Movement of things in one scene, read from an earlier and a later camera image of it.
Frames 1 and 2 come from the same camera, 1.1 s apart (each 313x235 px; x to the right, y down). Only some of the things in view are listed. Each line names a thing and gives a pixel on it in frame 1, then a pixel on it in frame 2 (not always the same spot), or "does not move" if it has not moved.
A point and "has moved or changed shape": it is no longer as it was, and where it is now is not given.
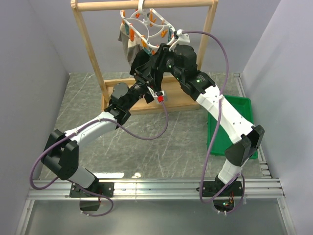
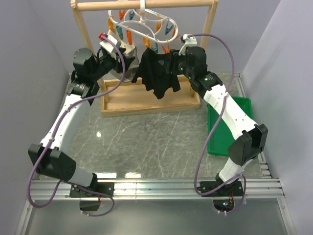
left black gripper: (145, 72) -> (119, 66)
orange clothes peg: (143, 43) has moved or changed shape
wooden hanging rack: (130, 90) does not move
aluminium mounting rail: (151, 189) does not move
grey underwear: (131, 48) -> (129, 71)
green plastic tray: (223, 138) does not move
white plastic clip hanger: (148, 25) has moved or changed shape
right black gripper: (162, 55) -> (175, 58)
